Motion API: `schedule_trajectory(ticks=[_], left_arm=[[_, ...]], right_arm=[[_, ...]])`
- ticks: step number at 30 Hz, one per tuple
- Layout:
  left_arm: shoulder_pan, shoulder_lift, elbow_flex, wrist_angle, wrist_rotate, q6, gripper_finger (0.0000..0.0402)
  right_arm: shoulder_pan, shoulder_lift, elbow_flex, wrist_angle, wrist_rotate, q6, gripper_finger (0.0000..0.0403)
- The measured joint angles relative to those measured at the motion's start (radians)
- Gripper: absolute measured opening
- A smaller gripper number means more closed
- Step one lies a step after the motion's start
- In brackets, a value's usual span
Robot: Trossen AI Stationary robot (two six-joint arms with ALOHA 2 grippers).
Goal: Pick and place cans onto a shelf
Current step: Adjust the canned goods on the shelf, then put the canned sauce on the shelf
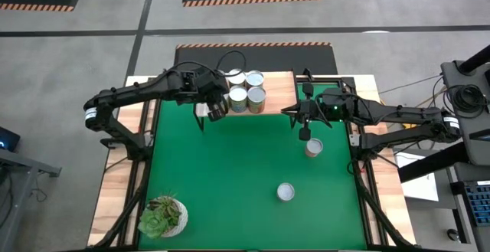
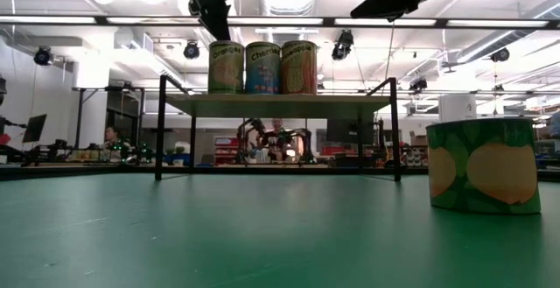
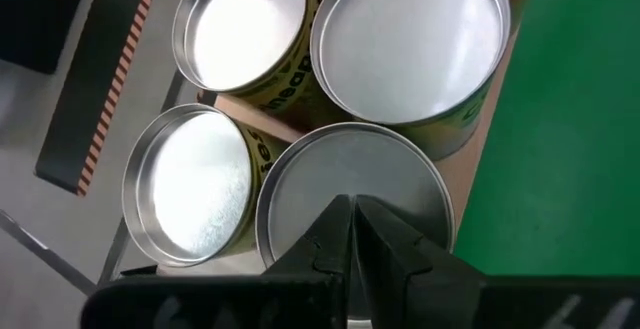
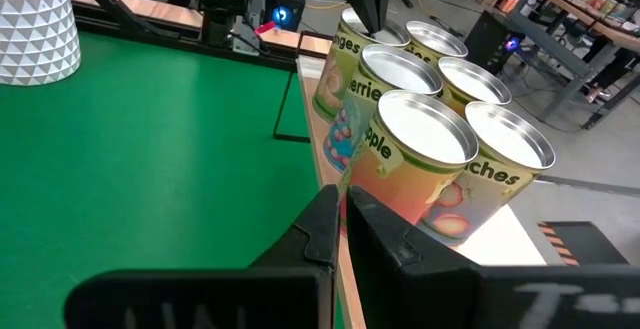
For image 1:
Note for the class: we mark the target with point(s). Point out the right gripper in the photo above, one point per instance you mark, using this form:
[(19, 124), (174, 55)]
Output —
[(317, 108)]

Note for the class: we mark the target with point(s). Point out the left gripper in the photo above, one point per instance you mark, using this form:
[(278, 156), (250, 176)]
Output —
[(212, 87)]

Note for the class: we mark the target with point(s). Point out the blue cherries label can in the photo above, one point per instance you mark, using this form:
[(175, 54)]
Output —
[(238, 98)]

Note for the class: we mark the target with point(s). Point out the silver-lidded tin can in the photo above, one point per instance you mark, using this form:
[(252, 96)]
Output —
[(254, 79), (236, 77)]

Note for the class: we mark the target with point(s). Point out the orange pineapple label can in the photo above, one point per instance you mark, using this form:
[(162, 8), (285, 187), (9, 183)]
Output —
[(256, 99)]

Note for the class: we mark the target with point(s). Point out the salmon-sided tin can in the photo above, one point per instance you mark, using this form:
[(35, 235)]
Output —
[(314, 147)]

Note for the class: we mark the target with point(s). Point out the green can with peach print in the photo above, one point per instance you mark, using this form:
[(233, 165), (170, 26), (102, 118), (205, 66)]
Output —
[(285, 191)]

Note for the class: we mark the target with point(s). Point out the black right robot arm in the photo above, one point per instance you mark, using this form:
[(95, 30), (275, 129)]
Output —
[(402, 114)]

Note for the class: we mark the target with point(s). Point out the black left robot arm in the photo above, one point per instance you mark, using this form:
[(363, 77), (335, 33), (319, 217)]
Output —
[(134, 91)]

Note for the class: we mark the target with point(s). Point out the green table mat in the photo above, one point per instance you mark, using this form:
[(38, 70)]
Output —
[(249, 167)]

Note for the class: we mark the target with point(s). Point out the succulent in white pot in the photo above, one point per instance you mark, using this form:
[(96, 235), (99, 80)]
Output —
[(162, 217)]

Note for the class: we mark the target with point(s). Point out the white paper sheet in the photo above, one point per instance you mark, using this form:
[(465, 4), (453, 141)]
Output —
[(421, 185)]

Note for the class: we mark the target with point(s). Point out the black stand beam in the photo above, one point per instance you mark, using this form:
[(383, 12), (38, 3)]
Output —
[(432, 164)]

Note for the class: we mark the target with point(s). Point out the gray equipment cart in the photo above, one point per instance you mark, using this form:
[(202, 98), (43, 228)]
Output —
[(471, 129)]

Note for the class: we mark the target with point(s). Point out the black stand pole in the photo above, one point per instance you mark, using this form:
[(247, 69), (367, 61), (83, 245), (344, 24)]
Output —
[(474, 58)]

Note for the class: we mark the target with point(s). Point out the black computer mouse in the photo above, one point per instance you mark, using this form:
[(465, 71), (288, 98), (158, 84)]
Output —
[(453, 234)]

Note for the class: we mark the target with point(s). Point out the backlit keyboard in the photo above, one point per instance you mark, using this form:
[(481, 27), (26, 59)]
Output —
[(478, 202)]

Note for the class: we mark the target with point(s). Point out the gray metal desk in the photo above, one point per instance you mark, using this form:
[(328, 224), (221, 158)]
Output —
[(19, 171)]

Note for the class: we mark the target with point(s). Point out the dark laptop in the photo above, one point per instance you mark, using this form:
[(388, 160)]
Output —
[(7, 139)]

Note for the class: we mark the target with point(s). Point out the wooden shelf with black frame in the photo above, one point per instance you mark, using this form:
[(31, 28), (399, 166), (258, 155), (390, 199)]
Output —
[(279, 91)]

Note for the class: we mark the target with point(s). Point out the silver metal bracket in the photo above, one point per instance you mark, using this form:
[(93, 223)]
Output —
[(354, 139)]

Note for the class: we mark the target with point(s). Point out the black table frame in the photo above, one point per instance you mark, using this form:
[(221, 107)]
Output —
[(366, 206)]

